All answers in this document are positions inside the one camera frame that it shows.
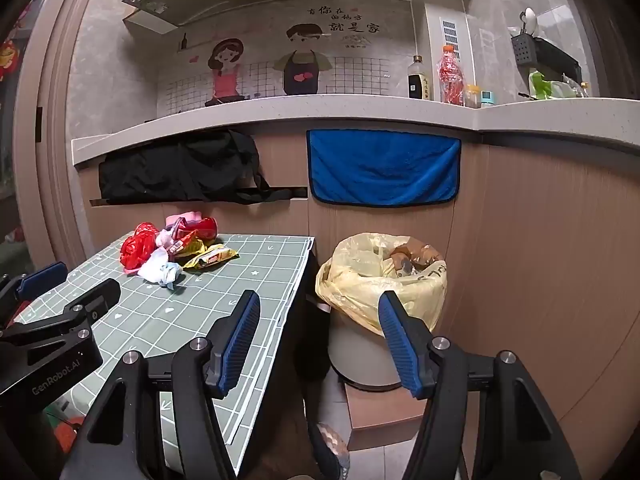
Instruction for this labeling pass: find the orange capped plastic bottle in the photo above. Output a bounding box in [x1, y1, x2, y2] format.
[437, 44, 467, 106]

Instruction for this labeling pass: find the brown plastic wrapper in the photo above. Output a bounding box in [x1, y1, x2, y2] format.
[382, 240, 443, 278]

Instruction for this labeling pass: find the pink packet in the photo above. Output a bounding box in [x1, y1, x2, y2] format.
[165, 214, 203, 233]

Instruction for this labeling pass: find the black cloth bag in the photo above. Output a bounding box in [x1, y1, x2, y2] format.
[97, 130, 308, 206]

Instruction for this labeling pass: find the white trash bin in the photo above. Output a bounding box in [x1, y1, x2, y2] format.
[327, 305, 426, 393]

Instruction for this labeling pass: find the green checked tablecloth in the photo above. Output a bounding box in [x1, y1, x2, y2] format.
[10, 232, 316, 466]

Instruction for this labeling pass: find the red paper cup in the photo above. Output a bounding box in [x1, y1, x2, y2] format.
[187, 216, 219, 241]

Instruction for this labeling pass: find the yellow plastic bin bag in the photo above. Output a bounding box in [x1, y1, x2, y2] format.
[315, 232, 448, 338]

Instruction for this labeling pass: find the dark sauce bottle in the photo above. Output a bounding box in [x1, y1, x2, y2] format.
[407, 55, 432, 101]

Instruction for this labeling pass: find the blue towel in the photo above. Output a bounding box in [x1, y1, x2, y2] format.
[306, 129, 462, 207]

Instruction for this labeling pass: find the green plastic bag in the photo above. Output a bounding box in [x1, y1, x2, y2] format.
[528, 70, 566, 101]

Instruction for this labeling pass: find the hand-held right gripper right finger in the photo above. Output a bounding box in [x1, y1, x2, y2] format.
[377, 290, 583, 480]

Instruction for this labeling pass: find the white tissue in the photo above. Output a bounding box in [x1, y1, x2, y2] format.
[137, 250, 171, 283]

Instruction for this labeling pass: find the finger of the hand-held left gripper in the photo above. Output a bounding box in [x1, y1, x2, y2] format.
[0, 278, 122, 356]
[0, 261, 68, 331]

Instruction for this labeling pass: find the white stone countertop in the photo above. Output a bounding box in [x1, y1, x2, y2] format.
[71, 97, 640, 168]

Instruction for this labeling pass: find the white water heater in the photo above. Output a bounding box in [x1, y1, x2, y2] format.
[425, 2, 473, 96]

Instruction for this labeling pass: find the blue and white paper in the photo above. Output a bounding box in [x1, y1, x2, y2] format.
[160, 261, 182, 291]

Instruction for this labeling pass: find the black dish rack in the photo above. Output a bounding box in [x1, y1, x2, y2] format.
[510, 32, 583, 86]

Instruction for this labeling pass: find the brown door frame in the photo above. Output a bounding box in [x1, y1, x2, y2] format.
[12, 0, 108, 271]

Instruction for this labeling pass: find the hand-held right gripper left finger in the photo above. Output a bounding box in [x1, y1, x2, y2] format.
[60, 289, 262, 480]

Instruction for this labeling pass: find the patterned slipper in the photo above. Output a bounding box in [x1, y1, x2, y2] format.
[307, 422, 351, 480]

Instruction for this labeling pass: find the cartoon wall sticker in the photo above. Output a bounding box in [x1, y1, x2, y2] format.
[157, 0, 416, 116]

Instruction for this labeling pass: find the wooden step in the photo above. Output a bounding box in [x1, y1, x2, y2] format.
[345, 380, 428, 451]

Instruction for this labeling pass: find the red snack packet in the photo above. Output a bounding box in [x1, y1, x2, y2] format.
[167, 227, 198, 251]

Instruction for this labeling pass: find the red wall decoration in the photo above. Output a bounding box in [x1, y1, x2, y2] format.
[0, 40, 21, 81]

